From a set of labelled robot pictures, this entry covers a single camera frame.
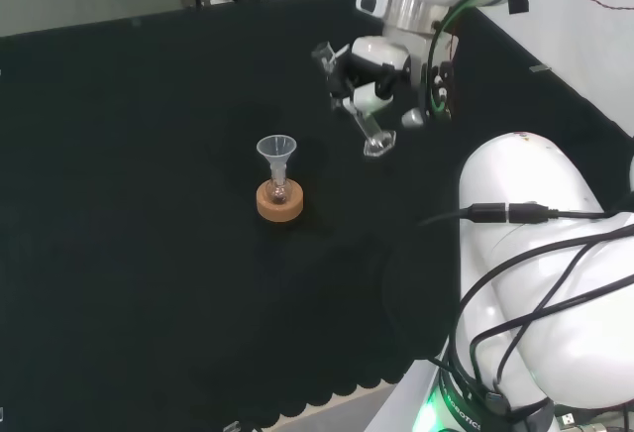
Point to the small round-bottom glass flask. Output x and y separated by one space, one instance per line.
278 193

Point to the clear graduated cylinder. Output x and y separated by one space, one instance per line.
369 132

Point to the silver USB plug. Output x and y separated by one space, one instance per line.
567 418

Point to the black bench cloth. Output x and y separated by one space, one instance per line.
148 204

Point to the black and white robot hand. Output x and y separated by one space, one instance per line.
379 53

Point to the clear plastic funnel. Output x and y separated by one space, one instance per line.
276 148

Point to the clear tape piece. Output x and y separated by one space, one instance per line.
540 68

